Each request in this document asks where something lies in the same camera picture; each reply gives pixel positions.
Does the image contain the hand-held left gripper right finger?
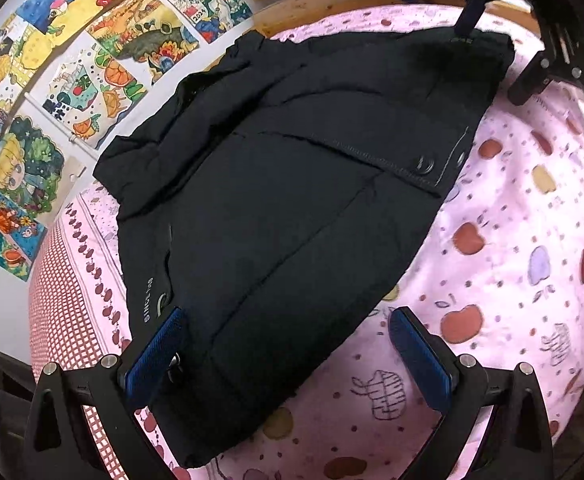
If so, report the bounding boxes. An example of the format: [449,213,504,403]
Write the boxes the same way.
[389,306,555,480]

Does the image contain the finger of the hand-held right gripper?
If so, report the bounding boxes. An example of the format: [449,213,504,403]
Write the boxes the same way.
[508,52,555,107]
[452,0,489,43]

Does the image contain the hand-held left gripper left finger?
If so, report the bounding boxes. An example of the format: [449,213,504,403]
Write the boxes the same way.
[24,306,190,480]

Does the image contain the black jacket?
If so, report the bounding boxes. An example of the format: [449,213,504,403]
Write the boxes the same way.
[93,27,517,471]

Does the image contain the pink apple-print quilt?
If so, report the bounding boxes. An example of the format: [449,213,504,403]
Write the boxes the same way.
[62,2,584,480]

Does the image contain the dark door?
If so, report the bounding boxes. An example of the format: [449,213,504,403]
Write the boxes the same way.
[0,337,36,467]

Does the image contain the swimming orange-haired figure drawing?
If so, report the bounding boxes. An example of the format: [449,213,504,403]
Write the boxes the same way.
[0,179,49,284]

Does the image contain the blond character drawing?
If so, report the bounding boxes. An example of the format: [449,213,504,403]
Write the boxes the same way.
[0,114,69,217]

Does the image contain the orange fruit slices drawing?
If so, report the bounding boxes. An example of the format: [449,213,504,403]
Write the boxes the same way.
[23,34,149,150]

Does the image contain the city tower drawing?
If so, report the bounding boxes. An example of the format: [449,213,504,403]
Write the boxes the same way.
[151,0,256,44]

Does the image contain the hill landscape drawing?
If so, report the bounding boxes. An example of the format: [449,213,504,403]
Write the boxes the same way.
[86,0,201,87]

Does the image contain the pineapple drawing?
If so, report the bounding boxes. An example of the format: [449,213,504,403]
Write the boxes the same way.
[0,14,57,107]

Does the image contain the fish on blue sea drawing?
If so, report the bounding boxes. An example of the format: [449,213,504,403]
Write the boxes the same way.
[16,0,140,37]

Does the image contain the wooden bed frame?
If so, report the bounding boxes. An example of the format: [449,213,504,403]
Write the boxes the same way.
[251,0,584,122]

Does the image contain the white wall pipe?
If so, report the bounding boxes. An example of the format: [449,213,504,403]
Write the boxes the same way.
[21,91,99,152]

